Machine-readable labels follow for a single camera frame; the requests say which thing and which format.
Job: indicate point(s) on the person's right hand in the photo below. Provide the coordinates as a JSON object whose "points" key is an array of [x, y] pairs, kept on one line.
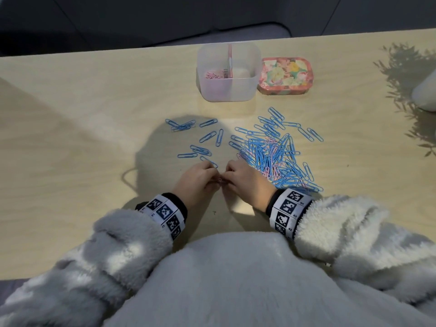
{"points": [[248, 185]]}

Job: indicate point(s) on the person's left hand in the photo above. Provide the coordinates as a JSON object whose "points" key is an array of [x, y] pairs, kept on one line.
{"points": [[196, 183]]}

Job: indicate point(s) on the cluster of blue paper clips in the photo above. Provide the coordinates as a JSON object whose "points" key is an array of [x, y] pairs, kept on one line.
{"points": [[269, 153], [184, 126]]}

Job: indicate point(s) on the translucent divided plastic box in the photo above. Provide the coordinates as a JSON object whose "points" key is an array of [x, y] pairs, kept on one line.
{"points": [[235, 90]]}

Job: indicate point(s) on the heap of pink paper clips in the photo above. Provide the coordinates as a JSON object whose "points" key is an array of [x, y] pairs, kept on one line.
{"points": [[214, 75]]}

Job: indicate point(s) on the person's left forearm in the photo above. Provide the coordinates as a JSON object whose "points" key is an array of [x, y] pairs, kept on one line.
{"points": [[102, 262]]}

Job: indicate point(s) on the person's right forearm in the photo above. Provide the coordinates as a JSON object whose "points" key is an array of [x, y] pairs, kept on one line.
{"points": [[368, 234]]}

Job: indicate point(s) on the person's white fleece torso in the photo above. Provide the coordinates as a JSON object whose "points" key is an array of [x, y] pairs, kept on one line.
{"points": [[255, 286]]}

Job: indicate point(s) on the left wrist marker band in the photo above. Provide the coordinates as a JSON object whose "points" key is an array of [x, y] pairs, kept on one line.
{"points": [[163, 212]]}

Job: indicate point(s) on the wrist marker band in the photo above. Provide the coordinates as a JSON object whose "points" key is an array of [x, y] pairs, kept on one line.
{"points": [[163, 212], [287, 211]]}

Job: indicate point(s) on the right wrist marker band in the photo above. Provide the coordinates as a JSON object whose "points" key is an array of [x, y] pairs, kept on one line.
{"points": [[287, 211]]}

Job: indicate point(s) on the pink floral tin lid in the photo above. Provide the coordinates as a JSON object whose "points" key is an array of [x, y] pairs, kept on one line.
{"points": [[286, 74]]}

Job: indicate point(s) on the grey high-back sofa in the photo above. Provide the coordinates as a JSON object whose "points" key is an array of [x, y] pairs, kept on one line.
{"points": [[221, 32]]}

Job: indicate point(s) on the green plant in white pot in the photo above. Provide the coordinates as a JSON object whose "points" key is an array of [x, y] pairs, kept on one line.
{"points": [[425, 95]]}

